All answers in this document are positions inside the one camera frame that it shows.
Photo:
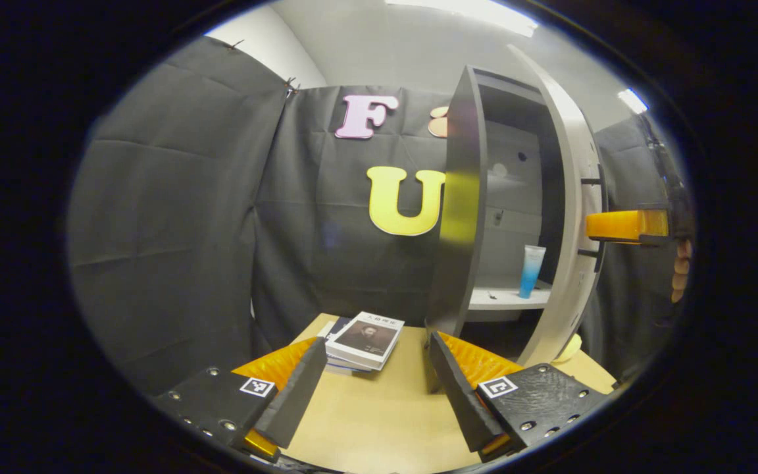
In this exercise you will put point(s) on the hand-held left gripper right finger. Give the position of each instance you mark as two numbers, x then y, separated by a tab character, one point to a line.
458	388

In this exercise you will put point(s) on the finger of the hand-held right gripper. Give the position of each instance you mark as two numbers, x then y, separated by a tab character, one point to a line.
619	225

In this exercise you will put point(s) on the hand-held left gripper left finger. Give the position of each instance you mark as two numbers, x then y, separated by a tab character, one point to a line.
300	388

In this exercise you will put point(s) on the grey cabinet door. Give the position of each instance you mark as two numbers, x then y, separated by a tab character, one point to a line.
573	197

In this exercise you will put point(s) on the blue clear bottle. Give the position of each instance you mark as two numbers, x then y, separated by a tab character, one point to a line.
530	273

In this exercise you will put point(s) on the dark grey cabinet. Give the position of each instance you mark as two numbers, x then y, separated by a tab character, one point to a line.
461	197

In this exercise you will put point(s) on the white book with portrait cover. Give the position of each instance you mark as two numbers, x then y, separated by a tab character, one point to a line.
366	339

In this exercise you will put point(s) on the yellow fluffy round sponge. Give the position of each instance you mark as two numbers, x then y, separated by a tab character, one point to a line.
570	349

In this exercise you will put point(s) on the small ceiling light panel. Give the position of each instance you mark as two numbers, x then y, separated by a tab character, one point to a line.
633	101

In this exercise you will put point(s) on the black backdrop cloth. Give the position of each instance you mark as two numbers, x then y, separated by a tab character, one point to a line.
175	197

